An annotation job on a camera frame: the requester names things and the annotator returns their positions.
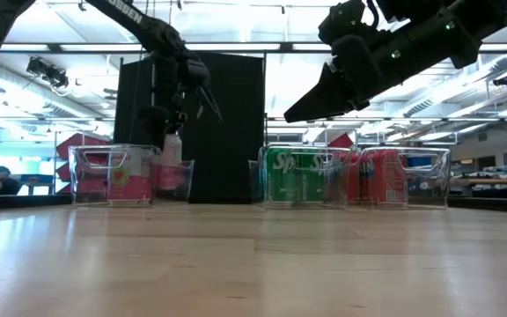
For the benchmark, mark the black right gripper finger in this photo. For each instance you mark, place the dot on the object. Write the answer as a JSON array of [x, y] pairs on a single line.
[[319, 103]]

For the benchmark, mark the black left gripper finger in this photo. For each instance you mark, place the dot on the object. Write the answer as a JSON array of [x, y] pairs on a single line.
[[211, 105], [154, 121]]

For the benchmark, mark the clear plastic bin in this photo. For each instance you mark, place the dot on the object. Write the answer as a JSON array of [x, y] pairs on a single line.
[[82, 152], [429, 185], [304, 152]]

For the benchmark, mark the orange Fanta soda can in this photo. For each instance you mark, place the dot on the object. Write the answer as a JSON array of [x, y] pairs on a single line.
[[385, 176]]

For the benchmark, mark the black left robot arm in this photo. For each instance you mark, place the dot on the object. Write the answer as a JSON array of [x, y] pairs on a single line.
[[139, 19]]

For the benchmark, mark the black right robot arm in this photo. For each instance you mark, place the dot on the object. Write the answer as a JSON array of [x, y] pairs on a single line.
[[447, 31]]

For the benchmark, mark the red background structure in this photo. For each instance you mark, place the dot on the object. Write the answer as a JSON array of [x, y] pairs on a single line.
[[75, 140], [341, 142]]

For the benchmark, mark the black overhead beam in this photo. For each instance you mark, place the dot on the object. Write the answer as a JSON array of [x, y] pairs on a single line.
[[286, 47]]

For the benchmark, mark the black ceiling track light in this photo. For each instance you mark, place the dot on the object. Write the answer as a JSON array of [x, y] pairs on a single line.
[[51, 75]]

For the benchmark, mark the black ceiling device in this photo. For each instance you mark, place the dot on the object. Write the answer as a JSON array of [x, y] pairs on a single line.
[[503, 80]]

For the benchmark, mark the background work table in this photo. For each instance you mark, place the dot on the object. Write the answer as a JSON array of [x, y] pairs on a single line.
[[491, 181]]

